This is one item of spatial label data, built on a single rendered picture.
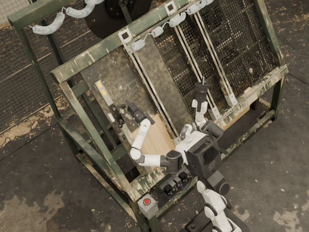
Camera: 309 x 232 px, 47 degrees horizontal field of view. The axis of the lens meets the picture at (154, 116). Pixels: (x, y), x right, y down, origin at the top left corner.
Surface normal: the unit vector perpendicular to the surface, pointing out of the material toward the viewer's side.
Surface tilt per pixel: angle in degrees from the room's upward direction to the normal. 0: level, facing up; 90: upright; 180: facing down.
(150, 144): 60
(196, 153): 22
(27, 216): 0
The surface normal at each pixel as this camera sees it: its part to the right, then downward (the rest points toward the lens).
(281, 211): -0.13, -0.64
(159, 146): 0.50, 0.12
